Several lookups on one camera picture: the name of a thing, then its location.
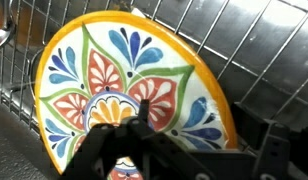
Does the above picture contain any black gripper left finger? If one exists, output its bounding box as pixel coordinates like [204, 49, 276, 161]
[58, 99, 195, 180]

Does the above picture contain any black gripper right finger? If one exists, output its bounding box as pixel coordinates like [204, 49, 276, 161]
[230, 101, 308, 180]

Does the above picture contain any colourful painted ceramic plate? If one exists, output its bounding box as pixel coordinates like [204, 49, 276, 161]
[33, 9, 238, 180]

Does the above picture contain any stainless steel sink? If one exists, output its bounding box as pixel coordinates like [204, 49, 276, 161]
[0, 0, 308, 180]

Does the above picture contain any metal spoon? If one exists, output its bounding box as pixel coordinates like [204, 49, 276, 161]
[0, 0, 18, 53]

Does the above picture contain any steel wire sink grid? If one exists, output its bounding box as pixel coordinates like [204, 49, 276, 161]
[0, 0, 308, 134]

